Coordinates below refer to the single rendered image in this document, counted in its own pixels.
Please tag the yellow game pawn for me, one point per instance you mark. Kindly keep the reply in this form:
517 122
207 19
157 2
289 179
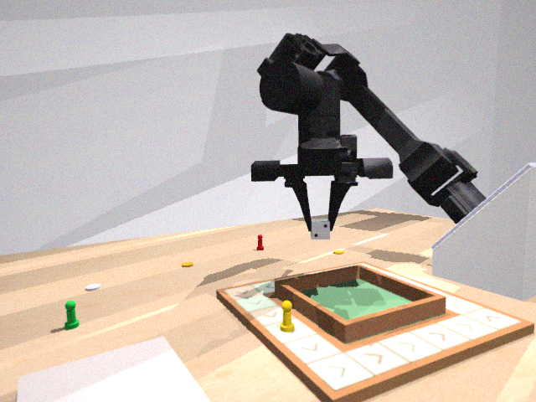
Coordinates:
287 325

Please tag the green game pawn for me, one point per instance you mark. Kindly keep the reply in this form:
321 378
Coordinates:
72 322

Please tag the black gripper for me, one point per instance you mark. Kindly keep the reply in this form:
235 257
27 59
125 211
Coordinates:
321 127

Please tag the red game pawn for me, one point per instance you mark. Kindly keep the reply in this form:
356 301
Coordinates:
260 247

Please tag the white flat disc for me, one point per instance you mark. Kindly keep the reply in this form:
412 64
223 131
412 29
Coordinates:
93 287

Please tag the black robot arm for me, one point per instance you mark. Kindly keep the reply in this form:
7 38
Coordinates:
289 84

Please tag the grey die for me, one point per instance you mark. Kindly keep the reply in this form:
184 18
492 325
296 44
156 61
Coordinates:
320 229

